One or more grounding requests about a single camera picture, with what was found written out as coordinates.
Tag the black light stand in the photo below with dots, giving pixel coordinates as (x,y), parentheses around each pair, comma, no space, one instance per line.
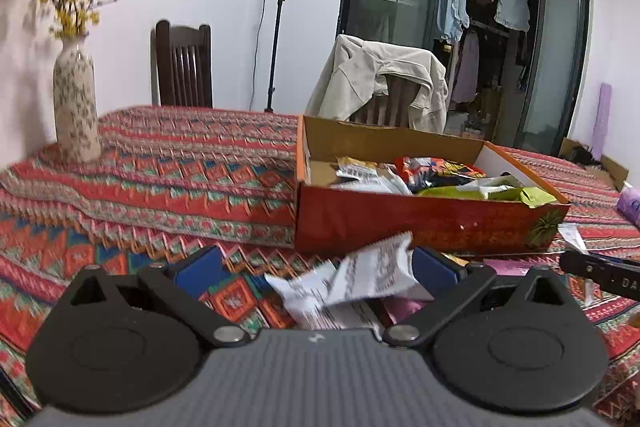
(281,7)

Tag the light green snack packet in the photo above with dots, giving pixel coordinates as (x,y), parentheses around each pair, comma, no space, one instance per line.
(445,192)

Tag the orange cardboard box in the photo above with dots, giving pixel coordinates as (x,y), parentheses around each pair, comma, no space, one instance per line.
(400,227)

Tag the pink snack packet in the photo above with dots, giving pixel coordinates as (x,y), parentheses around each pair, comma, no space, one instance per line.
(405,309)
(505,267)

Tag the floral ceramic vase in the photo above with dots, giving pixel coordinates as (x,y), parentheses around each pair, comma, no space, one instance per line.
(75,107)

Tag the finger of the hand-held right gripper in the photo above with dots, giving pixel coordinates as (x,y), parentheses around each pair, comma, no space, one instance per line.
(610,277)

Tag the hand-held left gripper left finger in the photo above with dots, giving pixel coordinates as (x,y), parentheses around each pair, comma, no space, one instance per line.
(200,269)

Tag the lilac hanging garment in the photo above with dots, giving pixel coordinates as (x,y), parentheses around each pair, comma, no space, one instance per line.
(466,67)

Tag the purple tissue pack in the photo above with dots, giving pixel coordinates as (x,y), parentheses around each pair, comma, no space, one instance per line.
(631,204)

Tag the white snack packet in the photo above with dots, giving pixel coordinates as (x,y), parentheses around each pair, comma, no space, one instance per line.
(572,237)
(385,184)
(380,272)
(305,297)

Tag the purple rolled yoga mat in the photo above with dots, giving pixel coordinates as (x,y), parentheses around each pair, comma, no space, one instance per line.
(602,117)

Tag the beige jacket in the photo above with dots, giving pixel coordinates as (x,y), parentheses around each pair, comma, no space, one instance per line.
(350,77)

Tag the dark wooden chair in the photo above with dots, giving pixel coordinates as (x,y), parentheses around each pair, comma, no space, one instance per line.
(182,32)

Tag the brown cardboard floor box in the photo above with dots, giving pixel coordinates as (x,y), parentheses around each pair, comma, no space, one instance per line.
(617,169)

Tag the red chip bag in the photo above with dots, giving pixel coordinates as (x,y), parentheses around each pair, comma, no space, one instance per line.
(435,169)

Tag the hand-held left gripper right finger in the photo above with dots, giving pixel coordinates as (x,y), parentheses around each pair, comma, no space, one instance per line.
(432,269)

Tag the brown wooden chair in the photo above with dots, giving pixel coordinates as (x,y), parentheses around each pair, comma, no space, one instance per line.
(395,102)

